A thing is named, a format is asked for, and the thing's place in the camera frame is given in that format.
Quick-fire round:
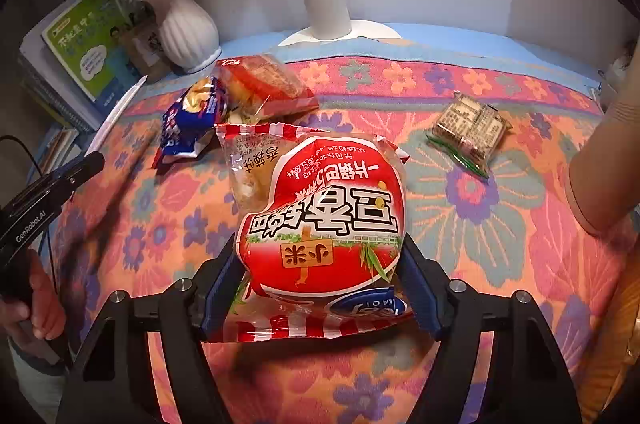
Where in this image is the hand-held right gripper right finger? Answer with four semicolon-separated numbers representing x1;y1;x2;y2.
395;231;583;424

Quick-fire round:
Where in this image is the person's left hand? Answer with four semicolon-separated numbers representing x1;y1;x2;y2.
26;248;67;341

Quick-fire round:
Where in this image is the blue snack bag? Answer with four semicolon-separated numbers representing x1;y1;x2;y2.
154;76;231;167

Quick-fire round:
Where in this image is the tan thermos bottle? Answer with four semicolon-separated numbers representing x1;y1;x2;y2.
567;92;640;238

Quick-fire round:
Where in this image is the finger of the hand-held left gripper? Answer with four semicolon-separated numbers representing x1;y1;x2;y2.
0;151;106;219

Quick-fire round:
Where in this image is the stack of books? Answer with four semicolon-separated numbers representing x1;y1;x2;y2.
17;0;147;177

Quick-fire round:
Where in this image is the black cable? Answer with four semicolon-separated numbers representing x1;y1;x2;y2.
0;135;59;291

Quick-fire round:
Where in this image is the person's grey clothing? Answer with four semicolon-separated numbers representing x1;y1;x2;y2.
7;339;77;424

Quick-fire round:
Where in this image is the white flat strip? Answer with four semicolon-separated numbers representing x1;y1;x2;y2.
85;75;149;156

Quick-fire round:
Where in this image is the white ribbed vase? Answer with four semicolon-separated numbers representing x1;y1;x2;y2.
135;0;222;74

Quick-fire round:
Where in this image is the green trimmed snack packet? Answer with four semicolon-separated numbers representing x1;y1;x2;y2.
425;91;514;179

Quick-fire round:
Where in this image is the red striped snack bag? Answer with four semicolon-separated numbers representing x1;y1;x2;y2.
215;123;416;344

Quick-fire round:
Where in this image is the ribbed amber glass plate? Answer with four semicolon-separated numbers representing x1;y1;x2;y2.
577;264;640;412

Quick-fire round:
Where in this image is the red orange snack packet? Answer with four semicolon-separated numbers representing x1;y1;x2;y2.
216;54;320;123

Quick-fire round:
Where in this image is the brown card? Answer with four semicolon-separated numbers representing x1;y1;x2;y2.
120;17;174;81

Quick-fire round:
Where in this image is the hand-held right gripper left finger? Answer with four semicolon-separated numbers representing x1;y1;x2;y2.
56;231;251;424

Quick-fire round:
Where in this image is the green cover book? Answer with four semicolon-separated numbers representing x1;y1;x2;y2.
41;0;147;103

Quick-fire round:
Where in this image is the floral tablecloth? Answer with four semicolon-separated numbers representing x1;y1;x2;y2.
50;23;640;424

